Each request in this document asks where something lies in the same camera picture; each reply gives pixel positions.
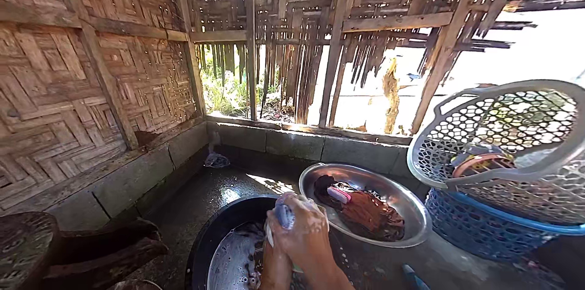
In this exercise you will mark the dark hollow wooden log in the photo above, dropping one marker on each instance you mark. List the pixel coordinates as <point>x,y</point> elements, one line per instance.
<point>109,258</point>

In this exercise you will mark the person's right fingers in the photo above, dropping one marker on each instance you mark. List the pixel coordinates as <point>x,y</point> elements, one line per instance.
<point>292,200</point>

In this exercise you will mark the large black tub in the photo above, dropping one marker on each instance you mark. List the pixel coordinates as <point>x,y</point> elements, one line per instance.
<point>199,249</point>

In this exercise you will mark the tree trunk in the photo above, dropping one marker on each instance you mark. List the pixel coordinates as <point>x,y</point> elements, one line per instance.
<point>391,96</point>

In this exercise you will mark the clear plastic bag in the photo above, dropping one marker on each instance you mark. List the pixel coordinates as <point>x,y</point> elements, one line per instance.
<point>216,160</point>

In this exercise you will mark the oval metal basin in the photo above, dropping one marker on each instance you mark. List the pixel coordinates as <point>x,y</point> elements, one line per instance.
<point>413,217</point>

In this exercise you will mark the grey plastic lattice basket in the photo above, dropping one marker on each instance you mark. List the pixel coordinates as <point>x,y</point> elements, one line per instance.
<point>461,183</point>

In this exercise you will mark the soapy blue cloth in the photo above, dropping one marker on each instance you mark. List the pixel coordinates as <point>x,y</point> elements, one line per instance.
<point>284,216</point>

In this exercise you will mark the person's left hand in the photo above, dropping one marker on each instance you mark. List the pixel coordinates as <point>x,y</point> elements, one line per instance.
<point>273,226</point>

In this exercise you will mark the pink scrubbing brush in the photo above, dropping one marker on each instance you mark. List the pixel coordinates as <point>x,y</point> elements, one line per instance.
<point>339,195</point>

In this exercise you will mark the brown wet cloth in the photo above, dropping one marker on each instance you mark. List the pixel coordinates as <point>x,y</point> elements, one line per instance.
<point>365,212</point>

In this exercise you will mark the green plants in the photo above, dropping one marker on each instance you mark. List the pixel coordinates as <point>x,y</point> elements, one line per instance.
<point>224,91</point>

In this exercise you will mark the person's right forearm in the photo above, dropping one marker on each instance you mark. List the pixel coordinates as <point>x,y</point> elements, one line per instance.
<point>323,267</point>

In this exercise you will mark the person's right hand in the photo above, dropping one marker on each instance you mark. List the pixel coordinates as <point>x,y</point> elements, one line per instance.
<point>306,223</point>

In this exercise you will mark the blue plastic lattice basket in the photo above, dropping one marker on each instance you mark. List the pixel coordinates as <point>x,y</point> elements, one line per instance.
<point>470,228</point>

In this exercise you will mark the person's left forearm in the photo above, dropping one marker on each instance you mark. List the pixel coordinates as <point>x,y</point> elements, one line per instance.
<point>276,269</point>

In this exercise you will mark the blue slender object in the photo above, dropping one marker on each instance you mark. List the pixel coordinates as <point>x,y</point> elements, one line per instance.
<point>413,277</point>

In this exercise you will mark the dark wet cloth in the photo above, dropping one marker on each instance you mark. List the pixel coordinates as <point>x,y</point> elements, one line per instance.
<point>323,185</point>

